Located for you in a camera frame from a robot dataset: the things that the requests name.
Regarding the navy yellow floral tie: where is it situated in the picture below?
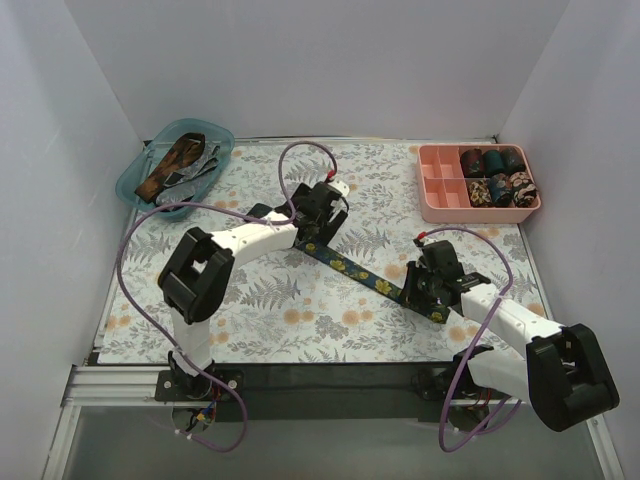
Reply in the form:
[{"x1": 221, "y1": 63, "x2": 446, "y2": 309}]
[{"x1": 305, "y1": 246, "x2": 448, "y2": 324}]

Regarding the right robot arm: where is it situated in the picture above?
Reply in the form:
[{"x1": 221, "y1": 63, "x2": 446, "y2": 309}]
[{"x1": 401, "y1": 237, "x2": 620, "y2": 432}]

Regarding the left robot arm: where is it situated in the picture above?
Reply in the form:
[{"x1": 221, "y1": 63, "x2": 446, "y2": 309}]
[{"x1": 158, "y1": 180, "x2": 350, "y2": 400}]

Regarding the floral table mat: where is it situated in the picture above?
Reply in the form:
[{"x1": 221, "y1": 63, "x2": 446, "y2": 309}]
[{"x1": 97, "y1": 142, "x2": 561, "y2": 365}]

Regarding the grey patterned tie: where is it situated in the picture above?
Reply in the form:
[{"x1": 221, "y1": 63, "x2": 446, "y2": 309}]
[{"x1": 154, "y1": 144, "x2": 221, "y2": 206}]

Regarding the teal plastic bin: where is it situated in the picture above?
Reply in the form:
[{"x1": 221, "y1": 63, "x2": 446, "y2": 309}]
[{"x1": 115, "y1": 118, "x2": 235, "y2": 221}]

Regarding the brown orange tie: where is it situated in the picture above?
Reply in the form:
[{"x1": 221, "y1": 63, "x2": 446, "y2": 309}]
[{"x1": 135, "y1": 132, "x2": 206, "y2": 203}]

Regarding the pink compartment tray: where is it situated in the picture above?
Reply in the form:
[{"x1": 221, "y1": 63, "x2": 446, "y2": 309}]
[{"x1": 416, "y1": 144, "x2": 541, "y2": 224}]

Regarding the navy patterned rolled tie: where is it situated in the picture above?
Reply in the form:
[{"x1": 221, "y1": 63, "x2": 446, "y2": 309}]
[{"x1": 488, "y1": 173, "x2": 513, "y2": 208}]

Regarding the black pink floral rolled tie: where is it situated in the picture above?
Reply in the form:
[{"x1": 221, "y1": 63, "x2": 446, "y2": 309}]
[{"x1": 509, "y1": 171, "x2": 538, "y2": 208}]

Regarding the dark red rolled tie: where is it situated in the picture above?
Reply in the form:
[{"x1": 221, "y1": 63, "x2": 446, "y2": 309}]
[{"x1": 460, "y1": 148, "x2": 485, "y2": 178}]

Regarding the teal rolled tie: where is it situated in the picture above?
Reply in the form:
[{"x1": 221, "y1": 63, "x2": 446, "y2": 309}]
[{"x1": 483, "y1": 149, "x2": 506, "y2": 178}]

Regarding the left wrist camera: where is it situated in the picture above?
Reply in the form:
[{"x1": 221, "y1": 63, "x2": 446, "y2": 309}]
[{"x1": 324, "y1": 170, "x2": 350, "y2": 215}]

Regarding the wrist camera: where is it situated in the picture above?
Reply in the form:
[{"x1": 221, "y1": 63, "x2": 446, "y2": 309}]
[
  {"x1": 324, "y1": 170, "x2": 350, "y2": 215},
  {"x1": 413, "y1": 232, "x2": 440, "y2": 259}
]

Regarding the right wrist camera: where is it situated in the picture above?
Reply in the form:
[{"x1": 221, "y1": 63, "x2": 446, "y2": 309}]
[{"x1": 413, "y1": 232, "x2": 440, "y2": 259}]

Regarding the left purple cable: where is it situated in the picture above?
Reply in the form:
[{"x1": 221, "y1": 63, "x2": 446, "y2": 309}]
[{"x1": 115, "y1": 142, "x2": 339, "y2": 454}]

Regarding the purple cable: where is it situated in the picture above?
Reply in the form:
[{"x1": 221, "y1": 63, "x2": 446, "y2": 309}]
[
  {"x1": 115, "y1": 142, "x2": 339, "y2": 454},
  {"x1": 414, "y1": 227, "x2": 524, "y2": 453}
]

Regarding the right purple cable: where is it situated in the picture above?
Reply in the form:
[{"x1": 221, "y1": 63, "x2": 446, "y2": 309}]
[{"x1": 414, "y1": 227, "x2": 524, "y2": 453}]

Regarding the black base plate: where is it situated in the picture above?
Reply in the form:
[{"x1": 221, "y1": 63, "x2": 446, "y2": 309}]
[{"x1": 154, "y1": 363, "x2": 511, "y2": 424}]

